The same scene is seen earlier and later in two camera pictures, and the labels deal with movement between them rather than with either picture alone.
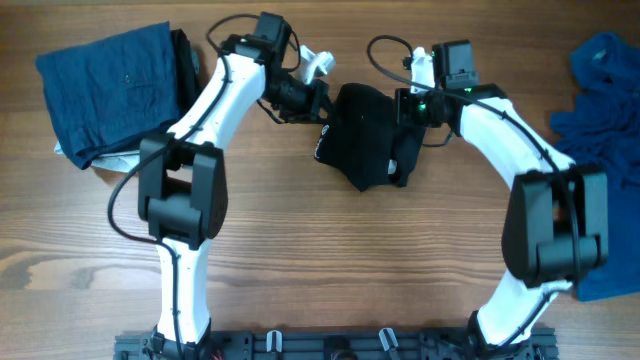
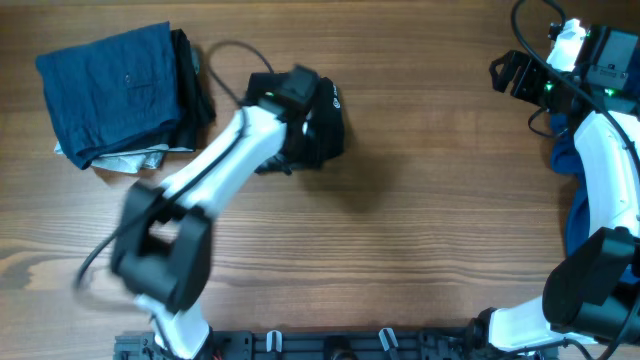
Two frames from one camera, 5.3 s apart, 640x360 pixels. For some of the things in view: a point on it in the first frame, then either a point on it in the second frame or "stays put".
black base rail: (335, 345) stays put
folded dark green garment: (187, 86) stays put
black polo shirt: (364, 140) -> (314, 136)
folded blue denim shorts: (111, 88) stays put
